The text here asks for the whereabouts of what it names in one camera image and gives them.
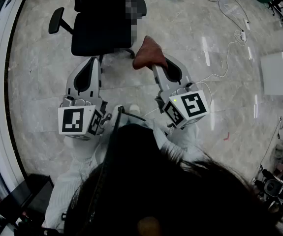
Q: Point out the white power strip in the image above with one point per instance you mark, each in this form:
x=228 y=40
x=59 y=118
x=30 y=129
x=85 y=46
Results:
x=242 y=36

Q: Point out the reddish brown cloth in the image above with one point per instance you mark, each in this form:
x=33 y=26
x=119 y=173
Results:
x=148 y=53

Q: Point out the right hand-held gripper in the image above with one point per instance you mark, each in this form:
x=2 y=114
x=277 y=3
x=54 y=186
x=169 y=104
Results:
x=193 y=104

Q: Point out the white box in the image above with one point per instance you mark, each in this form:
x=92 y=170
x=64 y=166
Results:
x=279 y=75

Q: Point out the person's white jacket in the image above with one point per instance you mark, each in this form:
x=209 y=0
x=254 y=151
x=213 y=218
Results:
x=62 y=193

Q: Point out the black camera equipment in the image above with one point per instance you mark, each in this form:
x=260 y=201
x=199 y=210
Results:
x=274 y=188

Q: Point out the black chair armrest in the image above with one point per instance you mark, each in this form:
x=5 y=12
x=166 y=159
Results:
x=137 y=5
x=56 y=20

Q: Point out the person's right forearm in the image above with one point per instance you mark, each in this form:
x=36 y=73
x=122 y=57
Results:
x=180 y=139

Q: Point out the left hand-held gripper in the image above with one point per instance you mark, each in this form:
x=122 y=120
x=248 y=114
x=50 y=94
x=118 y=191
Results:
x=72 y=124

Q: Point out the person's left forearm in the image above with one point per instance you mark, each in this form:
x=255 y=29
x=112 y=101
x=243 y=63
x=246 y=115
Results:
x=82 y=149

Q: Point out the black mesh office chair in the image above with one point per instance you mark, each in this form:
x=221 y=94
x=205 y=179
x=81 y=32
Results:
x=99 y=28

